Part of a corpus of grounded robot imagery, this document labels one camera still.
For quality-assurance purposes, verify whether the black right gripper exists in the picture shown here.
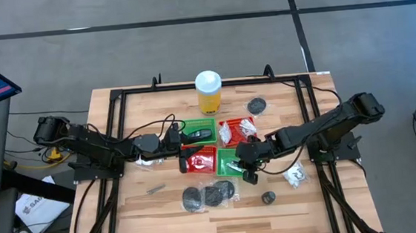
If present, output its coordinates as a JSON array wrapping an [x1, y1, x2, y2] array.
[[234, 137, 276, 187]]

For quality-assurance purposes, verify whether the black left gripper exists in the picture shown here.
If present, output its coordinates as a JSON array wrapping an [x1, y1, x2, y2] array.
[[158, 121, 207, 176]]

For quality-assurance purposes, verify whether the silver foil sachet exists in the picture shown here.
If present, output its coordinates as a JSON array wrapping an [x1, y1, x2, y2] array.
[[225, 160, 244, 174]]

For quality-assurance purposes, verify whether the bagged black round pad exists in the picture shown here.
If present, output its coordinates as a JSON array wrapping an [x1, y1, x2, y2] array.
[[201, 184, 225, 209], [212, 178, 240, 203], [245, 96, 270, 117], [179, 185, 205, 214]]

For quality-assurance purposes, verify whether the white plastic bag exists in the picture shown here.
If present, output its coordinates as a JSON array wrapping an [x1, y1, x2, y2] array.
[[133, 152, 161, 171]]

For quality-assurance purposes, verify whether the white cotton bag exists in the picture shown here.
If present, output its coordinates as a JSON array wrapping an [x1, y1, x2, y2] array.
[[238, 118, 258, 138], [218, 121, 233, 145]]

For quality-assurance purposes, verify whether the clear bag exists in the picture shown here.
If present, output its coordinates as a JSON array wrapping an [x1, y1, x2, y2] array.
[[281, 160, 310, 190]]

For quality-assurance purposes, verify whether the red plastic basket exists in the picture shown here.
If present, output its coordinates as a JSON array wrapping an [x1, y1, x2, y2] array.
[[217, 116, 259, 149], [181, 142, 220, 177]]

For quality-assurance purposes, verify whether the green plastic basket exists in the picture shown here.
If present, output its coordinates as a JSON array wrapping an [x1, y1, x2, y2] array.
[[181, 116, 218, 147], [214, 146, 244, 179]]

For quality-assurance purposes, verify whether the yellow disinfecting wipes canister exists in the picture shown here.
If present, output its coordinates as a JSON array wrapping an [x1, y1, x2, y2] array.
[[194, 68, 225, 117]]

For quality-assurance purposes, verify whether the white printed paper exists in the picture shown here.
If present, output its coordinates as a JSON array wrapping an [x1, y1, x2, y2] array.
[[11, 174, 73, 233]]

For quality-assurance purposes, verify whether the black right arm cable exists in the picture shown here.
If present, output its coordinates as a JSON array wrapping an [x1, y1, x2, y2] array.
[[254, 134, 312, 177]]

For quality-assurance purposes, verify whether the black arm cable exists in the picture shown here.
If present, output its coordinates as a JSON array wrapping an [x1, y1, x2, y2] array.
[[254, 134, 312, 177], [85, 112, 188, 145]]

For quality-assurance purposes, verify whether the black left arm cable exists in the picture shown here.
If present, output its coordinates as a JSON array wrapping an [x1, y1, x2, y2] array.
[[85, 112, 188, 145]]

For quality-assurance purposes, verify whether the black metal table frame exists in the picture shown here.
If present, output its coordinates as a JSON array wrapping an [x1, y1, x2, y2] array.
[[54, 56, 385, 233]]

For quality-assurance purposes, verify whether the yellow cable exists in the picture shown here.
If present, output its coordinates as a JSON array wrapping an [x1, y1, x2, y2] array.
[[1, 144, 75, 174]]

